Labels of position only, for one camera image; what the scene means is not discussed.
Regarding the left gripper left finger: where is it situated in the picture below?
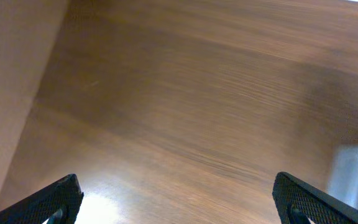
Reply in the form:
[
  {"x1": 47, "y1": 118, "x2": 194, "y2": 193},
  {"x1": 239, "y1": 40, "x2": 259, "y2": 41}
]
[{"x1": 0, "y1": 174, "x2": 84, "y2": 224}]

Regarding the clear plastic container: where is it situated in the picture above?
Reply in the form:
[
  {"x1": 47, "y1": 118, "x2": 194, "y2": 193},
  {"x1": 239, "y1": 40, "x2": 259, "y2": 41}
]
[{"x1": 327, "y1": 145, "x2": 358, "y2": 209}]

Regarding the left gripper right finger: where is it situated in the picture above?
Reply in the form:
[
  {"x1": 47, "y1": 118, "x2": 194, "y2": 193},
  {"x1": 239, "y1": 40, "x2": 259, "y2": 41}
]
[{"x1": 272, "y1": 172, "x2": 358, "y2": 224}]

